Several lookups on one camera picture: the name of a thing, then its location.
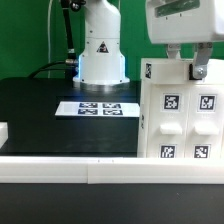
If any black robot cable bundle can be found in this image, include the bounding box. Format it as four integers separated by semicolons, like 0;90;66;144
27;0;86;80

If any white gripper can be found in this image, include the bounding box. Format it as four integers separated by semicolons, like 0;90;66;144
145;0;224;80

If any white cabinet body box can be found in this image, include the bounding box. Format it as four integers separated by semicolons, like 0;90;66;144
136;79;224;159

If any white cabinet door panel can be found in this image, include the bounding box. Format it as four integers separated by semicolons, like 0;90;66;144
147;85;189;159

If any white thin cable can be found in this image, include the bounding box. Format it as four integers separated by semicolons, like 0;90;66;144
47;0;55;79

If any white cabinet top block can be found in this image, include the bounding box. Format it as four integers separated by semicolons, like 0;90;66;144
141;58;224;85

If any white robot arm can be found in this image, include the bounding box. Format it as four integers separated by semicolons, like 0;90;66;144
60;0;224;88

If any white marker base sheet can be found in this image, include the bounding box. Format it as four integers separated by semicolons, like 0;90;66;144
55;101;140;118

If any white U-shaped border fence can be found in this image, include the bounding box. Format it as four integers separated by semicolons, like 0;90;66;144
0;156;224;184

